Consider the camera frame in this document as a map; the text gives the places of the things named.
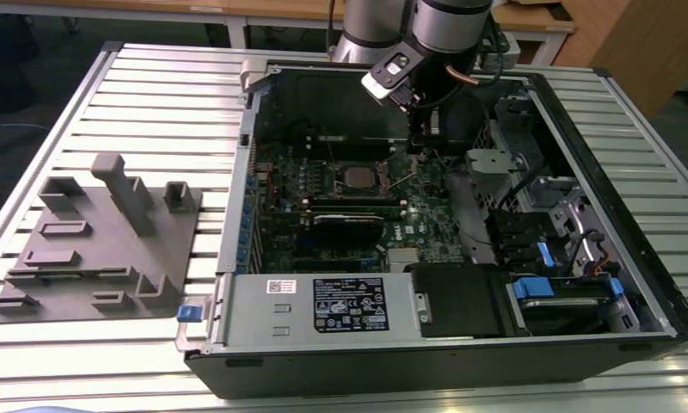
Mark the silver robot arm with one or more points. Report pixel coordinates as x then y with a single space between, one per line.
447 26

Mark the grey metal bracket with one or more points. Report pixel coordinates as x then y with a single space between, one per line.
487 172

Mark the CPU socket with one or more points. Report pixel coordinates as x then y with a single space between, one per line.
339 185

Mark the wooden desk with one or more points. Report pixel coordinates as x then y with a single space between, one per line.
120 3

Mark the grey power supply unit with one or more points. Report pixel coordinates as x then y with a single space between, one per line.
252 301

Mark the blue case latch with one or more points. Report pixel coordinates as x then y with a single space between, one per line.
191 313

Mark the black PC case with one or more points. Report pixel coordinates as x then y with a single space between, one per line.
379 370

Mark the hard disk in blue carrier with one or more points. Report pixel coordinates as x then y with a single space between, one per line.
530 286

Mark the grey parts rack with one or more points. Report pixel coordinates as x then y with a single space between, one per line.
103 266

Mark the black graphics card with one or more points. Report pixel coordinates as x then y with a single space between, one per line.
350 230

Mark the wooden cabinet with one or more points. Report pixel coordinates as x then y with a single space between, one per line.
654 43

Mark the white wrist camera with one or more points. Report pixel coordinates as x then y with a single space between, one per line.
392 69

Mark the silver CPU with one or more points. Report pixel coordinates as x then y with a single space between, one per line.
362 177

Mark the black plastic connector block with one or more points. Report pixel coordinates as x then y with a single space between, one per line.
516 232

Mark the green motherboard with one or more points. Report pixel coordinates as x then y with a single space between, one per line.
436 232

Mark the silver chipset heat sink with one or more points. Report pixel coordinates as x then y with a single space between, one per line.
406 255

